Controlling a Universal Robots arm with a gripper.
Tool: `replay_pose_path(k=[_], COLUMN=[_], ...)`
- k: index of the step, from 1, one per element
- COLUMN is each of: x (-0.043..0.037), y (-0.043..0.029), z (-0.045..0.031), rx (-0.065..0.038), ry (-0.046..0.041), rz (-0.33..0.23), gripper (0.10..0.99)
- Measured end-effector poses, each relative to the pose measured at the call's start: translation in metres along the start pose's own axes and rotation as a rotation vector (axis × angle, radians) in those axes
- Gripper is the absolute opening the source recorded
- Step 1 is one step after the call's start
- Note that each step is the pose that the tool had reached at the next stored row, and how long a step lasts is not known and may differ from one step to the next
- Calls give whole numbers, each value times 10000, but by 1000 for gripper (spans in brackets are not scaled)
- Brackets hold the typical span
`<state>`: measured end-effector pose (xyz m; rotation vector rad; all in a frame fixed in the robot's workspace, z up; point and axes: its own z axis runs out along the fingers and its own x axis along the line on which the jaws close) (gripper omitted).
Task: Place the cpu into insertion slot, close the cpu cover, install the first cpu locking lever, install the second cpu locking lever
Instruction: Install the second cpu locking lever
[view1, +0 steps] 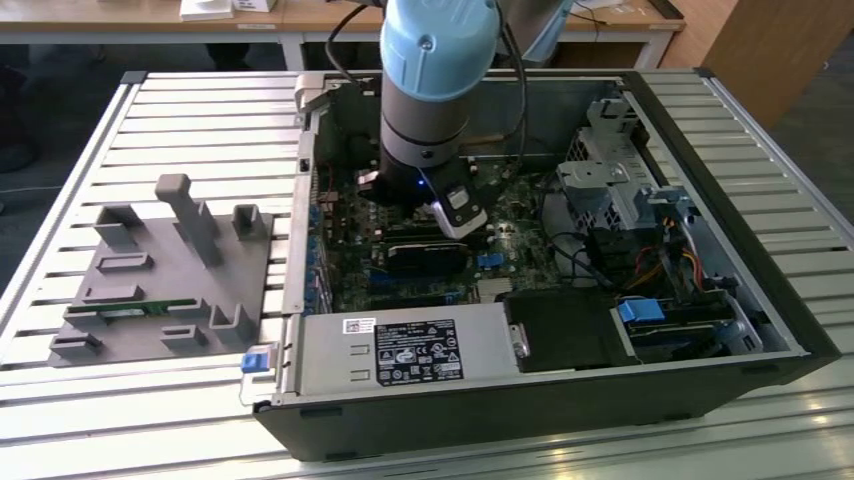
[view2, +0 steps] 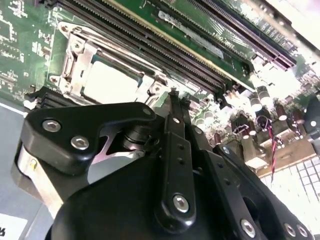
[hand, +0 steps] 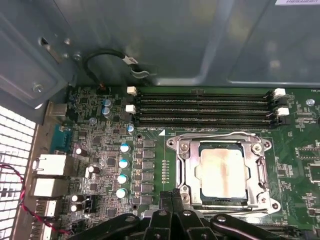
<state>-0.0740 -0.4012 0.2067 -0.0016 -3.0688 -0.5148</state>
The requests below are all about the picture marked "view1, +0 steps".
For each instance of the wooden desk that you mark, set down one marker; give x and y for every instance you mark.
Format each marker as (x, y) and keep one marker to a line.
(134, 25)

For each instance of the black plastic shroud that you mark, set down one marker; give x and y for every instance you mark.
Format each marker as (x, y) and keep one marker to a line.
(567, 330)

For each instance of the graphics card with barcode label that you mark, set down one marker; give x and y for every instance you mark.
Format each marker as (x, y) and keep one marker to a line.
(420, 260)

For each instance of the black grey PC case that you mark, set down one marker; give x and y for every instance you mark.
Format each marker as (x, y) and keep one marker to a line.
(534, 425)

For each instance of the blue plastic connector clip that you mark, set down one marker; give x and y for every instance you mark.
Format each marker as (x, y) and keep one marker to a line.
(489, 260)

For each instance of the green RAM stick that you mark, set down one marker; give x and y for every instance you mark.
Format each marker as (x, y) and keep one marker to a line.
(154, 306)

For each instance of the white cardboard box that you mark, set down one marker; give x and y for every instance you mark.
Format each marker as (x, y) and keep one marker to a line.
(207, 10)

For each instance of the black power supply label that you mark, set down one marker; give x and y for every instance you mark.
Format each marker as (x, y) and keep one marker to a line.
(416, 355)

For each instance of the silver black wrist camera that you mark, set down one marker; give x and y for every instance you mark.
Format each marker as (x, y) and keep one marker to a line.
(460, 210)

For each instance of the blue disk carrier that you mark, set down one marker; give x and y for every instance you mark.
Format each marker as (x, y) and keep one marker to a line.
(641, 312)

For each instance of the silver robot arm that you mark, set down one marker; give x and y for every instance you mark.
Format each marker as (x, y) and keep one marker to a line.
(420, 125)

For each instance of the green motherboard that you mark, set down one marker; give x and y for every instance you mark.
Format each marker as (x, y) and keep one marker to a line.
(527, 240)

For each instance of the grey parts rack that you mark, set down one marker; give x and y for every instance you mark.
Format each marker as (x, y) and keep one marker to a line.
(167, 280)

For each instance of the silver power supply unit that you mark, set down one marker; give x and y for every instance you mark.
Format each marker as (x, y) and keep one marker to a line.
(334, 360)

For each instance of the silver finned heatsink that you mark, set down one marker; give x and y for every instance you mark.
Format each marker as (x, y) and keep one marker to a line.
(497, 289)

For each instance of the wooden cabinet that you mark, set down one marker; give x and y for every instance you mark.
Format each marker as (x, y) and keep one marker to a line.
(767, 50)

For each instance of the blue case latch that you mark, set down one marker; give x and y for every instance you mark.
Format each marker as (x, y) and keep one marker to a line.
(255, 362)

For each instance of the white box with black print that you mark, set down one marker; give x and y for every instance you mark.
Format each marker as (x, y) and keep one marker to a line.
(255, 5)

